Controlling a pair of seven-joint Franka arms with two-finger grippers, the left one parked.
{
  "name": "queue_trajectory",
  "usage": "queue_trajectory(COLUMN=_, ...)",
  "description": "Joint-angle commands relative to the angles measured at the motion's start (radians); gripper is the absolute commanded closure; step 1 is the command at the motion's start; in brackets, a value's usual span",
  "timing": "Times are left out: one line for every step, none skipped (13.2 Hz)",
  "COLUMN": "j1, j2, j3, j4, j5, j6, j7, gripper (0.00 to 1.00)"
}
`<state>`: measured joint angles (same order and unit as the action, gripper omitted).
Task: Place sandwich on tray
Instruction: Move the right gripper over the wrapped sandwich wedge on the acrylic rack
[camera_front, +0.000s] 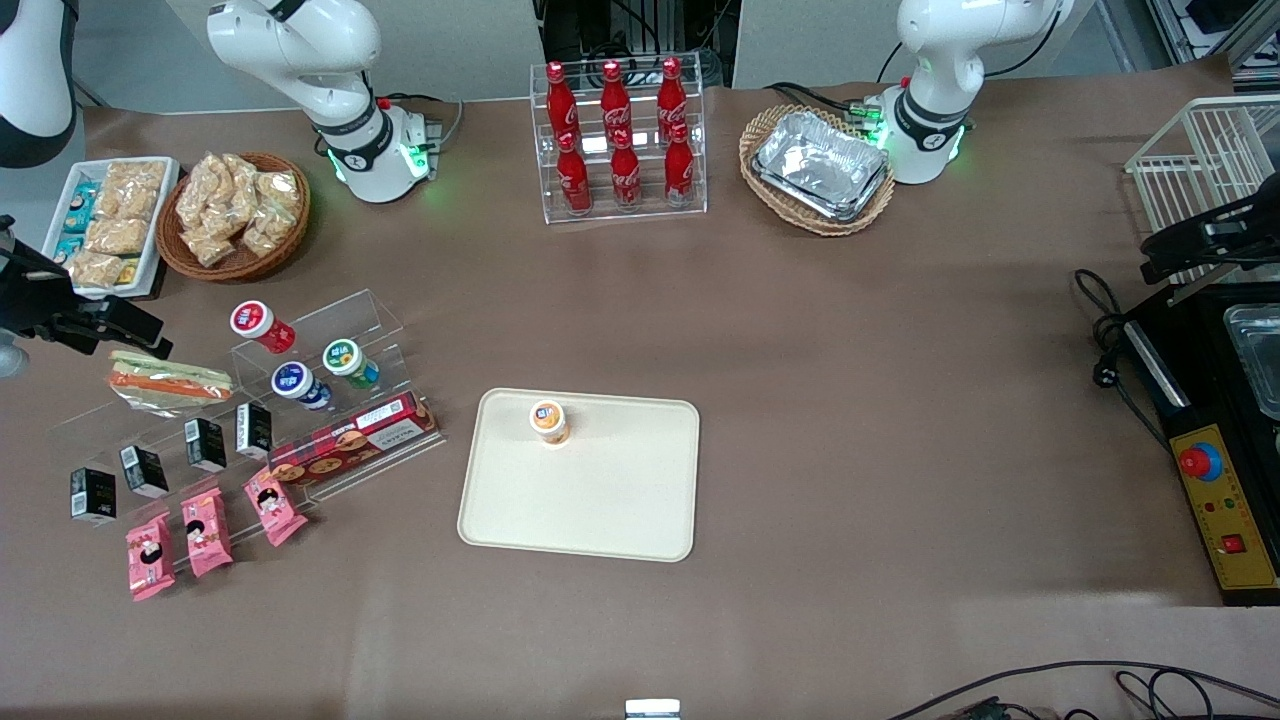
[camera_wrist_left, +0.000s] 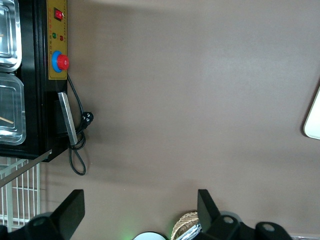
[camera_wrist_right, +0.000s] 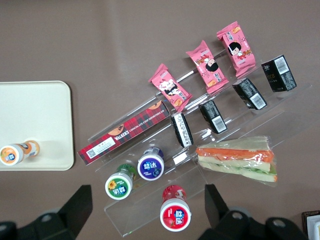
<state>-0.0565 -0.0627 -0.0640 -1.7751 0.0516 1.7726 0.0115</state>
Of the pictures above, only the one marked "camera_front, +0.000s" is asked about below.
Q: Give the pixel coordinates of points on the dark brown wicker basket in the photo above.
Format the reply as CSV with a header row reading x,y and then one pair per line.
x,y
285,245

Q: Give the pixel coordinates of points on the cream plastic serving tray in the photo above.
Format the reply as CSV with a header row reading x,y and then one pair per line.
x,y
600,490

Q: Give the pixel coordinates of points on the red cola bottle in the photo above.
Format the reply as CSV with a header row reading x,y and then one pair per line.
x,y
680,167
561,100
615,98
626,172
672,95
574,175

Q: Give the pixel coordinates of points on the light tan wicker basket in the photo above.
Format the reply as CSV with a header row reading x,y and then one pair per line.
x,y
770,205

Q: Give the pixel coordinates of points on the blue snack packet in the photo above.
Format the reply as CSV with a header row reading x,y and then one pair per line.
x,y
81,207
68,249

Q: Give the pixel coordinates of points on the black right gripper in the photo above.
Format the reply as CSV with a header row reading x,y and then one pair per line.
x,y
30,296

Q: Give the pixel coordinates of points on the pink snack packet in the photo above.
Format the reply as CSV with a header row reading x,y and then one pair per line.
x,y
274,506
207,533
150,557

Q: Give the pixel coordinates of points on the small black carton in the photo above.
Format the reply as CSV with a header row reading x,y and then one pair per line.
x,y
144,471
205,445
93,495
254,431

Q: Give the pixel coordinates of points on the plastic sandwich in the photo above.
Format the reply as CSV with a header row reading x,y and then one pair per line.
x,y
170,385

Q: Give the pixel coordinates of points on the green lid drink bottle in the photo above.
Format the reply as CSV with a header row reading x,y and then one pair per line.
x,y
348,361

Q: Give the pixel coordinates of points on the yellow green snack packet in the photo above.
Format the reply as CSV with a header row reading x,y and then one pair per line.
x,y
128,272

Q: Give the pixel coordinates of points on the blue lid drink bottle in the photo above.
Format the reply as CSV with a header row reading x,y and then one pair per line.
x,y
296,384

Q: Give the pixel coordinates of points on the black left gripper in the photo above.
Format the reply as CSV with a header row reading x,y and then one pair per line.
x,y
1232,233

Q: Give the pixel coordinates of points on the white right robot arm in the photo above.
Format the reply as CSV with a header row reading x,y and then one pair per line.
x,y
300,50

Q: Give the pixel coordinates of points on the steel pan in machine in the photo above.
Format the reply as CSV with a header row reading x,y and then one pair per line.
x,y
1258,355

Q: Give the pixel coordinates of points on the aluminium foil tray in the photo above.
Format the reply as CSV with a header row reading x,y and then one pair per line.
x,y
820,155
845,212

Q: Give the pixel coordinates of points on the clear acrylic bottle rack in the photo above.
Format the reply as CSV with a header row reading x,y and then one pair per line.
x,y
600,215

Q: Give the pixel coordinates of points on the orange lid yogurt cup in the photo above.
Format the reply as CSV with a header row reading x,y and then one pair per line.
x,y
549,421

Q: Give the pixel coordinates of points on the clear pack of rice crackers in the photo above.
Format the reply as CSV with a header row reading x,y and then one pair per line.
x,y
138,175
128,203
117,236
95,268

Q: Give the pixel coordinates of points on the white rectangular snack tray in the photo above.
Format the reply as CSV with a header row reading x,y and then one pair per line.
x,y
165,215

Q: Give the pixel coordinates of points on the red cookie box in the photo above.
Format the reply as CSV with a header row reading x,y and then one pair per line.
x,y
350,440

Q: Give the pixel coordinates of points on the red lid drink bottle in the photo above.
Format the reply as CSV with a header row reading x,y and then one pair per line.
x,y
258,324

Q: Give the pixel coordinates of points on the clear acrylic stepped display stand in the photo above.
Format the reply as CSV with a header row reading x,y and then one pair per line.
x,y
340,325

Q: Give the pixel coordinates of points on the black machine with yellow panel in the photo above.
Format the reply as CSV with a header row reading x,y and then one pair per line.
x,y
1200,400

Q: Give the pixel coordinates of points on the clear bag of crackers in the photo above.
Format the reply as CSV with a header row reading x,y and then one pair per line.
x,y
198,190
278,188
268,230
233,190
208,246

